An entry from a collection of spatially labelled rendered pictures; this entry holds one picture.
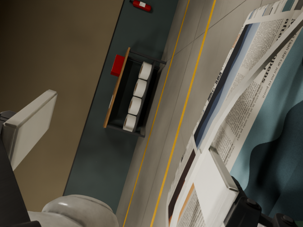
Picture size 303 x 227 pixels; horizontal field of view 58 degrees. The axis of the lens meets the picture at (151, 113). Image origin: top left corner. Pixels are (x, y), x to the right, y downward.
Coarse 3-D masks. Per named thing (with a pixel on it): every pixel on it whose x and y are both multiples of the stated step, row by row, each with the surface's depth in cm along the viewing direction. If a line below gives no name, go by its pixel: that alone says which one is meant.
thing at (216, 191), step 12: (216, 156) 18; (204, 168) 19; (216, 168) 17; (204, 180) 18; (216, 180) 16; (228, 180) 15; (204, 192) 17; (216, 192) 16; (228, 192) 15; (204, 204) 17; (216, 204) 15; (228, 204) 15; (204, 216) 16; (216, 216) 15
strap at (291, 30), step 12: (300, 24) 17; (288, 36) 17; (276, 48) 17; (264, 60) 18; (252, 72) 18; (240, 84) 19; (228, 108) 18; (216, 120) 19; (204, 144) 20; (204, 156) 20; (192, 168) 20; (192, 180) 20; (180, 192) 21; (180, 204) 21
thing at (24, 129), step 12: (48, 96) 18; (24, 108) 15; (36, 108) 15; (48, 108) 18; (12, 120) 13; (24, 120) 14; (36, 120) 16; (48, 120) 19; (0, 132) 13; (12, 132) 13; (24, 132) 14; (36, 132) 17; (12, 144) 13; (24, 144) 15; (12, 156) 13; (24, 156) 16; (12, 168) 14
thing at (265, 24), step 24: (288, 0) 22; (264, 24) 26; (288, 24) 21; (240, 48) 31; (264, 48) 24; (240, 72) 28; (264, 72) 22; (216, 96) 33; (240, 96) 25; (240, 120) 23; (192, 144) 36; (216, 144) 27; (192, 192) 29; (168, 216) 35; (192, 216) 27
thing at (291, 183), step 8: (296, 168) 15; (296, 176) 15; (288, 184) 15; (296, 184) 14; (288, 192) 15; (296, 192) 14; (280, 200) 15; (288, 200) 15; (296, 200) 14; (280, 208) 15; (288, 208) 15; (296, 208) 14; (272, 216) 15; (296, 216) 14; (296, 224) 14
